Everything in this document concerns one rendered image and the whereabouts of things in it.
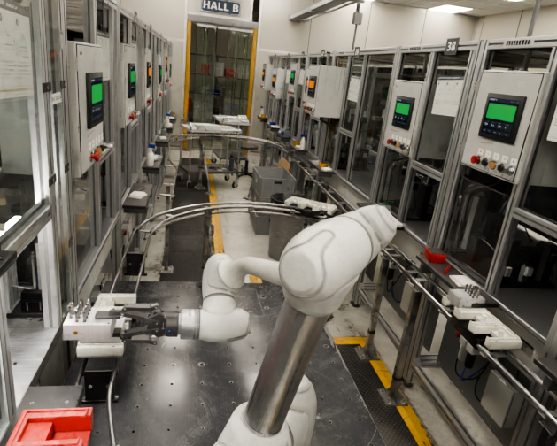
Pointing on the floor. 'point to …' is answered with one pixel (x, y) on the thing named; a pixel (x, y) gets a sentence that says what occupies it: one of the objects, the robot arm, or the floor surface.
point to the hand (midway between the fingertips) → (107, 323)
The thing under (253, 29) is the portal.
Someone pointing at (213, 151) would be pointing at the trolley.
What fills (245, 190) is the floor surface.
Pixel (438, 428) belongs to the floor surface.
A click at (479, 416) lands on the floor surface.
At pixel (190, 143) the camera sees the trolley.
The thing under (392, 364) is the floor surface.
